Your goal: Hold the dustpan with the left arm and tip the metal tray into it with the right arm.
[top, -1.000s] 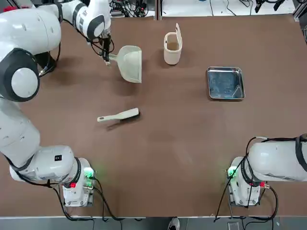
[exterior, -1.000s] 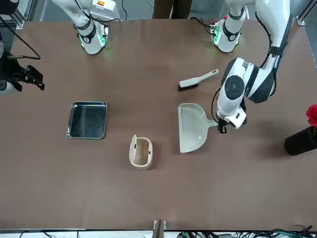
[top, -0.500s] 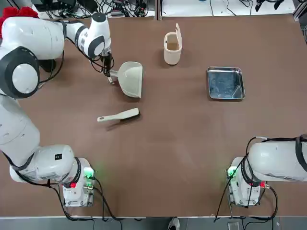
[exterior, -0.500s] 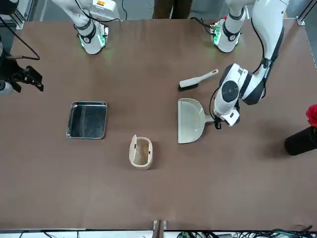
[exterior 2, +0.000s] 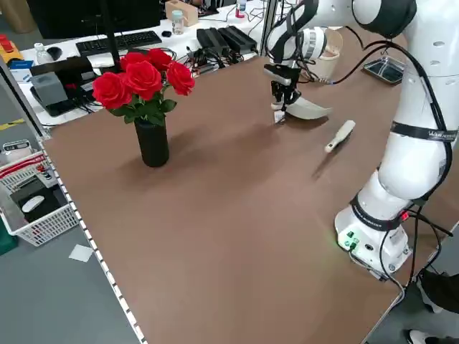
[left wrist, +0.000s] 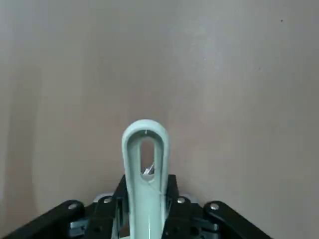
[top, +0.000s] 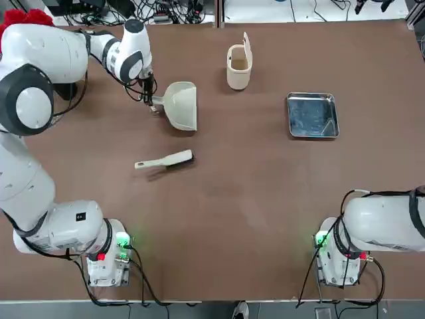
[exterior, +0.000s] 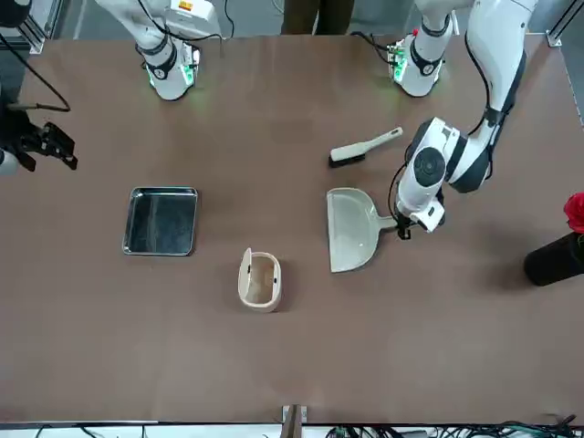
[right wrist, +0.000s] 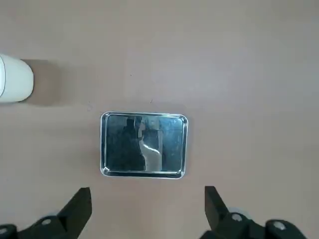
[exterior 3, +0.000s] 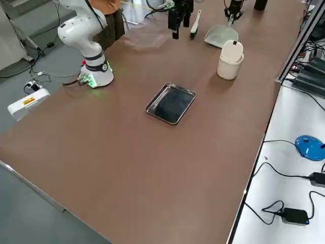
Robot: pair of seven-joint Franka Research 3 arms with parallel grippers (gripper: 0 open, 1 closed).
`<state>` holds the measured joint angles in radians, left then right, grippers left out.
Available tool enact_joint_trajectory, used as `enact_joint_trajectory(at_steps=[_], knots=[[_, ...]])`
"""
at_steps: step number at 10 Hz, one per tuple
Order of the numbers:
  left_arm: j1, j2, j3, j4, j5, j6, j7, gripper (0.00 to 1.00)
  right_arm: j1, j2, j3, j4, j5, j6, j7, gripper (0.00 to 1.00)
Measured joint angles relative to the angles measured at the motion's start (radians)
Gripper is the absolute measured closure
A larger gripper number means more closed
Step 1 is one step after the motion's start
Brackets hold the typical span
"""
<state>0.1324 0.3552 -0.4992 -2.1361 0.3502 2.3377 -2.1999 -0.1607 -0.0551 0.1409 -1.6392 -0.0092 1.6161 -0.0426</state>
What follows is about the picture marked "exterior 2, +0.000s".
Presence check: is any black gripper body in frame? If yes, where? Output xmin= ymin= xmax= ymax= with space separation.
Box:
xmin=263 ymin=64 xmax=301 ymax=89

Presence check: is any metal tray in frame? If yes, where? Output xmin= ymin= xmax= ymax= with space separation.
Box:
xmin=362 ymin=55 xmax=408 ymax=86

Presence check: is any cream bin with swing lid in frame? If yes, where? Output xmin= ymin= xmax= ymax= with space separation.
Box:
xmin=315 ymin=28 xmax=344 ymax=82

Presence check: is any black power brick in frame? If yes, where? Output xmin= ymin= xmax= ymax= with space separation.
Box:
xmin=196 ymin=27 xmax=230 ymax=54
xmin=218 ymin=26 xmax=258 ymax=53

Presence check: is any pale hand brush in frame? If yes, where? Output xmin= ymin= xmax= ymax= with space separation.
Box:
xmin=324 ymin=120 xmax=356 ymax=154

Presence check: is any white desk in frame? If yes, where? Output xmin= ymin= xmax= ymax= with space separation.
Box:
xmin=19 ymin=0 xmax=363 ymax=127

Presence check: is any small cardboard box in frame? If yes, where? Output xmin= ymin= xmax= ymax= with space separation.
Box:
xmin=164 ymin=0 xmax=199 ymax=27

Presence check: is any red rose bouquet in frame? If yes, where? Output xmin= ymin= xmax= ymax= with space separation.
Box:
xmin=92 ymin=48 xmax=197 ymax=126

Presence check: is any black cylindrical vase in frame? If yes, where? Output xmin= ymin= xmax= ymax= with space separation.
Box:
xmin=134 ymin=120 xmax=169 ymax=168

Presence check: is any black keyboard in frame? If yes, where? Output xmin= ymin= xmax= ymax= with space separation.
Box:
xmin=75 ymin=31 xmax=163 ymax=57

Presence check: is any black monitor stand pole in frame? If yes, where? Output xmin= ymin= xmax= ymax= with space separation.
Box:
xmin=100 ymin=0 xmax=121 ymax=71

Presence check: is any black box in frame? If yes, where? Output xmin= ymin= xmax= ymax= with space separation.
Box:
xmin=30 ymin=56 xmax=96 ymax=118

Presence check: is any black monitor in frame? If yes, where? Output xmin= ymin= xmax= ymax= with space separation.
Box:
xmin=27 ymin=0 xmax=162 ymax=39

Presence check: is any grey box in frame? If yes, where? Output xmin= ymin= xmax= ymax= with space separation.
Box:
xmin=31 ymin=71 xmax=67 ymax=105

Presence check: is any clear plastic bottle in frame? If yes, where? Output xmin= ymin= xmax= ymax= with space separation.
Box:
xmin=34 ymin=42 xmax=49 ymax=65

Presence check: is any person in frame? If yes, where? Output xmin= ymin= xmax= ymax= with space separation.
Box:
xmin=407 ymin=268 xmax=459 ymax=344

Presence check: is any black mouse pad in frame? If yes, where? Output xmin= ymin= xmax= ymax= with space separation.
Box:
xmin=10 ymin=178 xmax=69 ymax=223

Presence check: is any white paper sheet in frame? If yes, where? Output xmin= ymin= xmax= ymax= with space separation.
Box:
xmin=68 ymin=244 xmax=95 ymax=264

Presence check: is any blue and white box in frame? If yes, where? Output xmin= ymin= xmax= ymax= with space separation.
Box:
xmin=9 ymin=59 xmax=35 ymax=85

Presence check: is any white plastic basket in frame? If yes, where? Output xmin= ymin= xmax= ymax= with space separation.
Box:
xmin=0 ymin=150 xmax=80 ymax=247

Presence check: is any white scale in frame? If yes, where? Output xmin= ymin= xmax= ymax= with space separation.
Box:
xmin=2 ymin=139 xmax=32 ymax=156

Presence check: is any white computer mouse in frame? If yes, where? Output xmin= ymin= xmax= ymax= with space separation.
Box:
xmin=22 ymin=196 xmax=46 ymax=212

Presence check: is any brown cardboard roll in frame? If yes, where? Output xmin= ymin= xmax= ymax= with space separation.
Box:
xmin=0 ymin=0 xmax=37 ymax=35

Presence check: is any red yellow emergency stop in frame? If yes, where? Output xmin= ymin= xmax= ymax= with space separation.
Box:
xmin=0 ymin=34 xmax=22 ymax=65

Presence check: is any green box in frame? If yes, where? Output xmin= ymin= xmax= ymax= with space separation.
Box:
xmin=0 ymin=225 xmax=19 ymax=256

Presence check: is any aluminium post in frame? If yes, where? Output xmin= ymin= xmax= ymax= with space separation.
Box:
xmin=260 ymin=0 xmax=279 ymax=57

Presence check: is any tangled black cable bundle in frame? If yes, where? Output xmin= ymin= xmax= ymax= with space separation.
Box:
xmin=175 ymin=45 xmax=254 ymax=78

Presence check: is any aluminium frame bar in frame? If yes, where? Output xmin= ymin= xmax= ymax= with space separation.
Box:
xmin=0 ymin=57 xmax=53 ymax=141

